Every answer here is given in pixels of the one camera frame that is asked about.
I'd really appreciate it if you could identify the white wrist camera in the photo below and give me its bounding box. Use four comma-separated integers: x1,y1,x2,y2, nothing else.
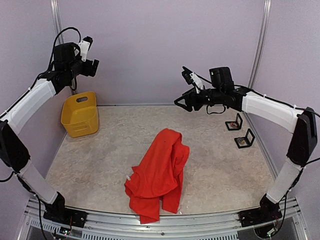
78,36,93,62
181,66,205,94

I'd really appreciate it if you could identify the black display case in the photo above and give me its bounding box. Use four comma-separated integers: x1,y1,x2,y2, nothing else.
234,128,256,149
225,113,243,131

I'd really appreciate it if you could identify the aluminium front rail frame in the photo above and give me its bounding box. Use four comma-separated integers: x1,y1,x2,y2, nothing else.
14,196,308,240

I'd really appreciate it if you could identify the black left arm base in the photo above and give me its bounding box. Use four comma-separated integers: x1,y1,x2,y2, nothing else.
43,208,88,228

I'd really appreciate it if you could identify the aluminium corner post right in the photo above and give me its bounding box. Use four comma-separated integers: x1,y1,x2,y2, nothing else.
248,0,272,88

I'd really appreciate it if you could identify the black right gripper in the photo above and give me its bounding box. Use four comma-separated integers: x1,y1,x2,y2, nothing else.
174,86,225,111

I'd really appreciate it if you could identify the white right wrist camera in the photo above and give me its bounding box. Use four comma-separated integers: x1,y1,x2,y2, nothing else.
181,66,205,94

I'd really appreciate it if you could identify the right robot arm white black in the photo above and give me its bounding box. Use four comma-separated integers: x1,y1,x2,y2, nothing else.
174,66,318,222

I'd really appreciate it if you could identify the black display case far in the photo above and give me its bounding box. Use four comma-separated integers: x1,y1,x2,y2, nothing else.
225,113,243,131

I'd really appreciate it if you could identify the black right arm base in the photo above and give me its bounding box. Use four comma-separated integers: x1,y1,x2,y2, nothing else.
238,207,283,227

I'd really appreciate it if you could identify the aluminium corner post left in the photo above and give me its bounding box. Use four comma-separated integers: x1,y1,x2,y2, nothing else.
50,0,63,35

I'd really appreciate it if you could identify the aluminium corner post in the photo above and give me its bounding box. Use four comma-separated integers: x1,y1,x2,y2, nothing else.
50,0,63,35
248,0,272,88

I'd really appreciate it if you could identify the red t-shirt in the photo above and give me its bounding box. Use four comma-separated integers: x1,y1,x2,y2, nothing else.
124,128,190,225

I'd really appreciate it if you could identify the black display case near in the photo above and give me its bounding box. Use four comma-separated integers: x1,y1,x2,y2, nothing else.
234,128,256,149

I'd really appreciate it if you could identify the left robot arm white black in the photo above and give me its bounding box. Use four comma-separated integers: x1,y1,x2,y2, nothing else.
0,36,99,223

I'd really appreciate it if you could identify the yellow plastic basket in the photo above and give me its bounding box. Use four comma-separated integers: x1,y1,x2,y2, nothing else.
61,91,99,138

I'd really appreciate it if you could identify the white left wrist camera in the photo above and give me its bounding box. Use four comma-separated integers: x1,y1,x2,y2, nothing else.
78,36,93,62

